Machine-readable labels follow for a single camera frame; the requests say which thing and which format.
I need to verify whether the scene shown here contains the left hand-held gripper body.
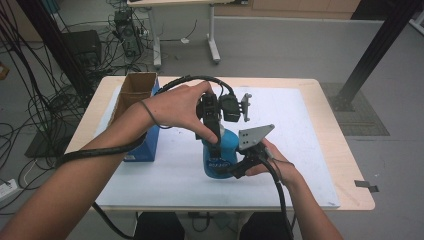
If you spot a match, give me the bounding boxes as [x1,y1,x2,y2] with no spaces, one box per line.
[196,92,253,132]

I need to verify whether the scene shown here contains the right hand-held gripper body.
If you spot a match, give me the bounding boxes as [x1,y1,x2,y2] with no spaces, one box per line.
[237,124,276,168]

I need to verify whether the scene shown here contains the blue bottle with white cap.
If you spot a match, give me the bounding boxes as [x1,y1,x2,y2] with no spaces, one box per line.
[201,128,241,180]

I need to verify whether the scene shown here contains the blue cardboard box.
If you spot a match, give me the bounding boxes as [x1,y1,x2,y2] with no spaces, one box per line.
[108,71,161,163]

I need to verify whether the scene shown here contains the person's right hand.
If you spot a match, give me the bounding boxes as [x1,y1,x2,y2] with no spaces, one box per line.
[244,138,301,186]

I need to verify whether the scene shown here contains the person's left hand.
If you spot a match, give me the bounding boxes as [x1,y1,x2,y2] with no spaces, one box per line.
[141,80,221,145]

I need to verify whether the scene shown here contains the white table mat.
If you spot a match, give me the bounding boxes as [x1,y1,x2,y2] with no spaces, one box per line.
[94,85,341,208]

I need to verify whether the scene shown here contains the white standing desk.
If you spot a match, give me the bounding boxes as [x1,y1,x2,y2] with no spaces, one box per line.
[126,0,249,69]

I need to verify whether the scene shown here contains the person's black pants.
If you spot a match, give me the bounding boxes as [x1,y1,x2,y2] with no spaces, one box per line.
[133,211,294,240]

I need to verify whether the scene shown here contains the black tape strip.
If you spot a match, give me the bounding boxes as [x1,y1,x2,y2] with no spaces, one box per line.
[354,179,380,193]

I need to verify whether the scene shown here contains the black equipment case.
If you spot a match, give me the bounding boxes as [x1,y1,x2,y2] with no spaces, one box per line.
[61,29,103,68]

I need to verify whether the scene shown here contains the black floor plate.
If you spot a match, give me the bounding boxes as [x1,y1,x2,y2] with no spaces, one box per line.
[24,124,79,159]

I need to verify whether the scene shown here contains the white power strip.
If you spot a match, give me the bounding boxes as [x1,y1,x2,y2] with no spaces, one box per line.
[0,178,18,203]

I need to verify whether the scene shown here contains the thin black wrist cord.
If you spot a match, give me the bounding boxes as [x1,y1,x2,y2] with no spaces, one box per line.
[269,158,296,183]
[139,99,173,130]

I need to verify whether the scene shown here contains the thick black right gripper cable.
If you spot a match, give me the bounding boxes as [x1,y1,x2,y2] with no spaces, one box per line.
[259,151,296,240]

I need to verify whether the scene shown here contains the thick black gripper cable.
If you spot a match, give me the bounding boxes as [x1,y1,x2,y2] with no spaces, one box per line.
[54,74,238,240]
[259,151,296,240]

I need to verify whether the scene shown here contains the thin black cable loop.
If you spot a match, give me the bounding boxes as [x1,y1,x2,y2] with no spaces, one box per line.
[187,211,215,233]

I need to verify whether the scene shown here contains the thick black left gripper cable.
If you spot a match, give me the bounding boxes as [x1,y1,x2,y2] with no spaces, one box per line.
[54,74,238,240]

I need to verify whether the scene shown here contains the black slanted frame post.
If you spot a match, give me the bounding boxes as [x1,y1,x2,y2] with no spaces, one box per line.
[329,0,424,113]

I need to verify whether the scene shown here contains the tangle of black floor cables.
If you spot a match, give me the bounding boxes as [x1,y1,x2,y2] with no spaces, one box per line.
[0,0,154,214]

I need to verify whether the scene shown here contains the black upright frame post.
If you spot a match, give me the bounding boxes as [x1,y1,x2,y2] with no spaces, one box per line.
[16,0,94,98]

